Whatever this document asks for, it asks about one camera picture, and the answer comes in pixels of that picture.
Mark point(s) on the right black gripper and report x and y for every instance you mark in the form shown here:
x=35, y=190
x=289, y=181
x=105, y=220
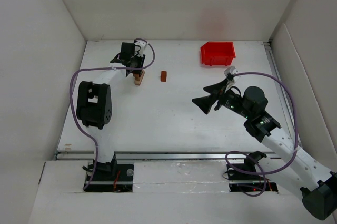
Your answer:
x=218, y=98

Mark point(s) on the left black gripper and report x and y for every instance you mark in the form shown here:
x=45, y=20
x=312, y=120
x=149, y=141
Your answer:
x=136, y=65

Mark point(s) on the light long wood block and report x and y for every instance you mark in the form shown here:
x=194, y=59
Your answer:
x=138, y=82

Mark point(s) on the reddish short wood block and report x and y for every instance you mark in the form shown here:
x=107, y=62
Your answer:
x=163, y=76

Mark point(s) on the red plastic bin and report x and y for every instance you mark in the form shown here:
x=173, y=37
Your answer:
x=217, y=53

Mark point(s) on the reddish arch wood block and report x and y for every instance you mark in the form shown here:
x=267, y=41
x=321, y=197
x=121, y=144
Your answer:
x=138, y=75

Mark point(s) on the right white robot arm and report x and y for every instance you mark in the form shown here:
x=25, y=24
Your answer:
x=313, y=183

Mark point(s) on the white foam front panel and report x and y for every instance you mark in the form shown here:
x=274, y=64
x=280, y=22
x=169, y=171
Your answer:
x=180, y=177

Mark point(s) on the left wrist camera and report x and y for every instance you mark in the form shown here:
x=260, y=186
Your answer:
x=140, y=46

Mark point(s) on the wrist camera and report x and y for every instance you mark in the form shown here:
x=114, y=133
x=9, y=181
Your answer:
x=140, y=46
x=230, y=72

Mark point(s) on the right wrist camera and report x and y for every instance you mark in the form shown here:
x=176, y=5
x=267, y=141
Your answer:
x=230, y=72

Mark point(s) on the aluminium right rail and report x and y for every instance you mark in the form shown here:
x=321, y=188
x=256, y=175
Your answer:
x=286, y=106

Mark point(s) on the aluminium rail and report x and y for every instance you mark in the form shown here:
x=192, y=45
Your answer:
x=286, y=106
x=86, y=155

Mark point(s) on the aluminium front rail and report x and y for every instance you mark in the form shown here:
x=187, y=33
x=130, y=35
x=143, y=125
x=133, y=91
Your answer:
x=86, y=155

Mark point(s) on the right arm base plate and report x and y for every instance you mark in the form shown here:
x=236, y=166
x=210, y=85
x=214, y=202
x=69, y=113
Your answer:
x=240, y=182

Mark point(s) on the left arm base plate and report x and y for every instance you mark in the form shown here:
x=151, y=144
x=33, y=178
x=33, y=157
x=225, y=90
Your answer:
x=119, y=181

